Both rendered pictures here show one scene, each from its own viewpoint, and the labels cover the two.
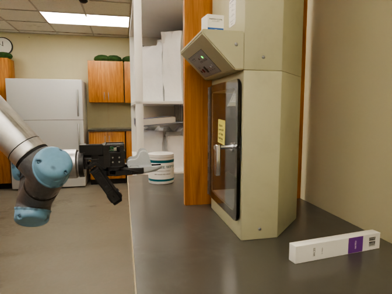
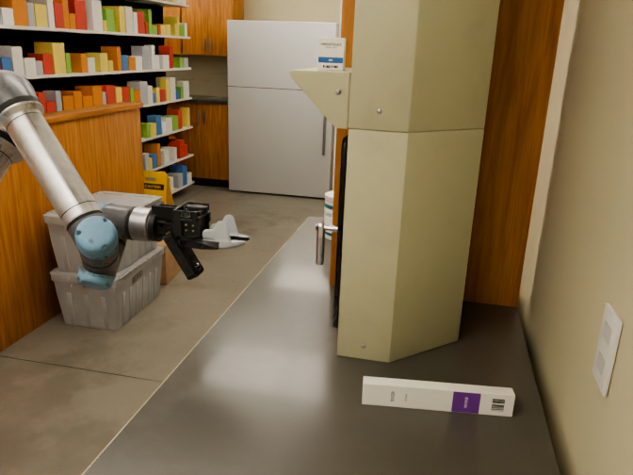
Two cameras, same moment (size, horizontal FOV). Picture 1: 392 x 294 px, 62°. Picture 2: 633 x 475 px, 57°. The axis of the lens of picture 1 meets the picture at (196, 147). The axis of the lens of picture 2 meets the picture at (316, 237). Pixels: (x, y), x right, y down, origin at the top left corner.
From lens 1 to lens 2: 59 cm
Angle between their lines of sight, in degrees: 27
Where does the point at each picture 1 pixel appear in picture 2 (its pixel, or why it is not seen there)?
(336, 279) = (385, 436)
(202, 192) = not seen: hidden behind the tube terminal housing
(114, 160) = (187, 228)
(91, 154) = (164, 217)
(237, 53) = (339, 105)
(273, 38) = (396, 84)
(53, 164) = (92, 237)
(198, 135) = not seen: hidden behind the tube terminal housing
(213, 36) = (305, 80)
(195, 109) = not seen: hidden behind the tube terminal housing
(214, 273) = (255, 388)
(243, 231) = (340, 344)
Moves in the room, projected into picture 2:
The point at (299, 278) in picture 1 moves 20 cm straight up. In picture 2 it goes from (342, 422) to (348, 317)
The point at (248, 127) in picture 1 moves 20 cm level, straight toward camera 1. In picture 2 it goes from (351, 209) to (289, 234)
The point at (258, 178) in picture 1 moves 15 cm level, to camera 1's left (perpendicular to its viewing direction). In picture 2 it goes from (365, 280) to (297, 267)
